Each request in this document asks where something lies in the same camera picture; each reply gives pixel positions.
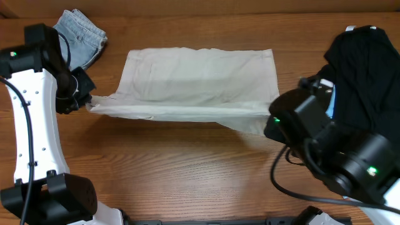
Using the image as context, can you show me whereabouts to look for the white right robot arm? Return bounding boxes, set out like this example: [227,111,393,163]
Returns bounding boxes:
[269,79,399,224]

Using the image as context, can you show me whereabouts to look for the black shirt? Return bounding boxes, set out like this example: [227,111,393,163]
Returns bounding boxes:
[317,26,399,147]

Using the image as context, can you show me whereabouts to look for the light blue garment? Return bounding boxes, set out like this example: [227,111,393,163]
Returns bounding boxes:
[326,86,336,119]

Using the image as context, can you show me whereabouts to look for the beige khaki shorts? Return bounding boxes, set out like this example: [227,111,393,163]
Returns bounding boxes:
[87,47,279,135]

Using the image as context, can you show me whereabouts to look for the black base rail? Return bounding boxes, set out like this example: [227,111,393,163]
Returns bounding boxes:
[124,206,353,225]

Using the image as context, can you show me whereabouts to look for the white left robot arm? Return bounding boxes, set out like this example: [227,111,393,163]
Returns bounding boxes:
[1,24,129,225]

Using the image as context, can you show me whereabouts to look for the folded light blue jeans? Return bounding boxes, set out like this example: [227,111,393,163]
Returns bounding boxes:
[53,9,108,70]

